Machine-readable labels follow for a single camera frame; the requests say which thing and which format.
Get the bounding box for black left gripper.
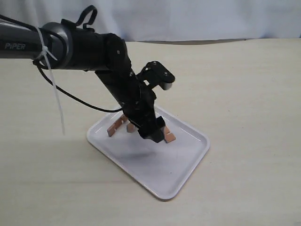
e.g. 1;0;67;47
122;87;165;143

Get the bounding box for wooden notched piece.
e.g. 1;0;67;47
107;114;128;137
127;123;135;133
163;126;176;144

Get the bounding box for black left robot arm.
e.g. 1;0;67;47
0;20;175;143

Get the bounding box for white plastic tray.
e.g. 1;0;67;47
87;105;210;200

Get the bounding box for white backdrop curtain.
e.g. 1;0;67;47
0;0;301;41

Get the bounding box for white zip tie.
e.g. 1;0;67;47
35;27;65;135

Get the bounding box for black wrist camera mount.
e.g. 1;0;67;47
137;61;175;90

